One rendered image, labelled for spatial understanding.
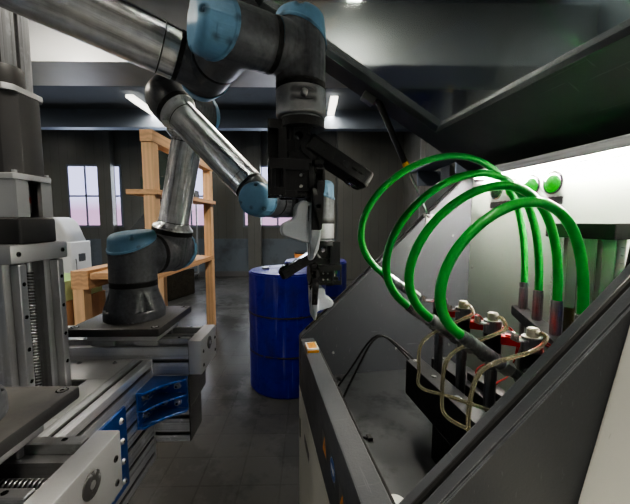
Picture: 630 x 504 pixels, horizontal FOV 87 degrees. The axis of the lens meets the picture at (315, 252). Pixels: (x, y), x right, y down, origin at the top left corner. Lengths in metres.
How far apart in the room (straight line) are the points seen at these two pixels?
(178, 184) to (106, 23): 0.53
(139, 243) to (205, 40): 0.59
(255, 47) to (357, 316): 0.76
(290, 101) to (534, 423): 0.49
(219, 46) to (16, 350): 0.63
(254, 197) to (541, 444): 0.61
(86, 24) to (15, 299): 0.47
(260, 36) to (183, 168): 0.60
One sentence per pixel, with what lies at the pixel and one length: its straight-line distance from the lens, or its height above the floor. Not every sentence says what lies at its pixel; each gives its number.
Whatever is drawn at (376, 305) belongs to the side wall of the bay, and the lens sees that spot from 1.04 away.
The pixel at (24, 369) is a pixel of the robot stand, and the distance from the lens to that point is 0.82.
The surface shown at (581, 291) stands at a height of 1.19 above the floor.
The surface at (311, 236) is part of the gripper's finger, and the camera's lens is 0.50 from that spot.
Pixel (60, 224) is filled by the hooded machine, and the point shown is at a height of 1.25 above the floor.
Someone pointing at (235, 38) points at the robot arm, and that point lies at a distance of 0.50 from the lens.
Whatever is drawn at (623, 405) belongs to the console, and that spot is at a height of 1.10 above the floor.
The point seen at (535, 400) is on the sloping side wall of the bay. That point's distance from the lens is 0.45.
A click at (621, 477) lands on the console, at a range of 0.50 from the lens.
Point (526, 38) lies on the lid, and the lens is 0.77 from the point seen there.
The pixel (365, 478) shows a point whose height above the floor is 0.95.
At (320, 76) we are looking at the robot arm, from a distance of 0.54.
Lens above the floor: 1.29
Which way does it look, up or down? 5 degrees down
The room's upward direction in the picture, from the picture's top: straight up
